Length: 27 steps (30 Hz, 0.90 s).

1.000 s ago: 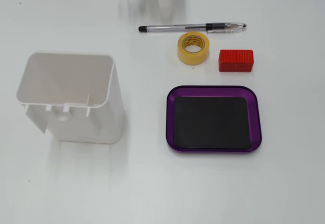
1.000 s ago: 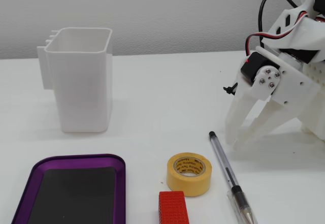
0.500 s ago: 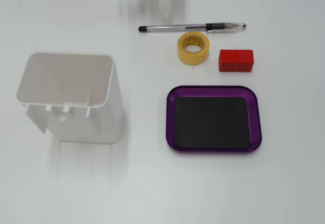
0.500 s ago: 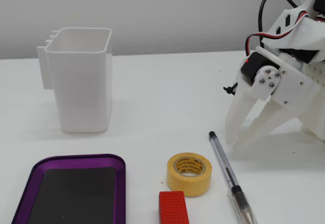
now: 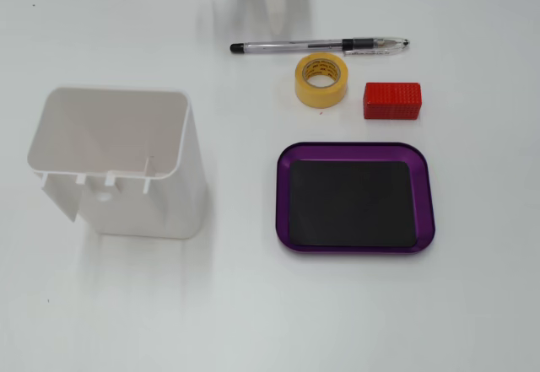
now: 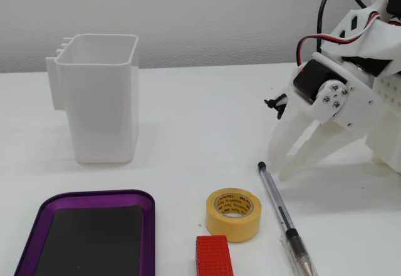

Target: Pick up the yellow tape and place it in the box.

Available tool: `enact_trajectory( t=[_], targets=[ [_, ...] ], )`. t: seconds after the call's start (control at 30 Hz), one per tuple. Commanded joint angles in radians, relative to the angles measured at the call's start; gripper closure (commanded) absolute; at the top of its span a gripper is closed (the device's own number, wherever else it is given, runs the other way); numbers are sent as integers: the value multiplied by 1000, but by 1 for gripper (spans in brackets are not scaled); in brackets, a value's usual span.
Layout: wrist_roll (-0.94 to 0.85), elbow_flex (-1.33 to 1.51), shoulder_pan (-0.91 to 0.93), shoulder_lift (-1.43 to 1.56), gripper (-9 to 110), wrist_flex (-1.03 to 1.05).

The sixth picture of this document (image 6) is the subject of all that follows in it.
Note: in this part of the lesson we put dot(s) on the clear black ballpoint pen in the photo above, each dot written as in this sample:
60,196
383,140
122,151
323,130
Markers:
291,235

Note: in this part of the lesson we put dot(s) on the yellow masking tape roll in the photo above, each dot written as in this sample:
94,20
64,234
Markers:
219,226

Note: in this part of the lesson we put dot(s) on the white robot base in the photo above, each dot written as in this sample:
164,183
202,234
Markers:
388,132

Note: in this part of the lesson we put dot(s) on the purple metal tray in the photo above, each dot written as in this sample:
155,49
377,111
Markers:
149,232

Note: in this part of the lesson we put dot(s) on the red studded block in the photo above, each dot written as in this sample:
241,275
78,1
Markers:
214,257

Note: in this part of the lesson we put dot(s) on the white plastic box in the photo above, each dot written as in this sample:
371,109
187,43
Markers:
100,110

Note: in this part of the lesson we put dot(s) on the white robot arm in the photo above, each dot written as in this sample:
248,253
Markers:
360,47

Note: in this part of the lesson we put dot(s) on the black zip tie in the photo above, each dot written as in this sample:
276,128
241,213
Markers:
271,103

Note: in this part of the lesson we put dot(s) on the black tray mat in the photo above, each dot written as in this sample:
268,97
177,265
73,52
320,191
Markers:
94,241

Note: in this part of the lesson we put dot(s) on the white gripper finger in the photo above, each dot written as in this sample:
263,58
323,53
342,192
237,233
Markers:
329,107
288,132

